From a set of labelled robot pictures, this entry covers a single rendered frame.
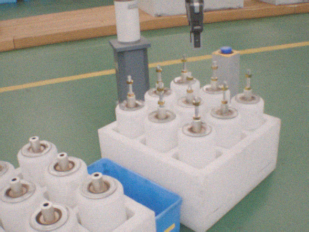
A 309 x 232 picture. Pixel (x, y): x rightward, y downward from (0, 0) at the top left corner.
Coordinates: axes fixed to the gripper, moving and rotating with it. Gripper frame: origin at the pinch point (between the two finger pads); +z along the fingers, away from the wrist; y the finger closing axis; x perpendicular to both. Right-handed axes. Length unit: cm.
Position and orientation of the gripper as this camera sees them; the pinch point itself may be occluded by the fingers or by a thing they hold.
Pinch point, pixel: (195, 40)
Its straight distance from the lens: 85.5
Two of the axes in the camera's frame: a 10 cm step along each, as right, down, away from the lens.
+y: -0.3, 4.2, -9.1
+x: 10.0, -0.5, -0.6
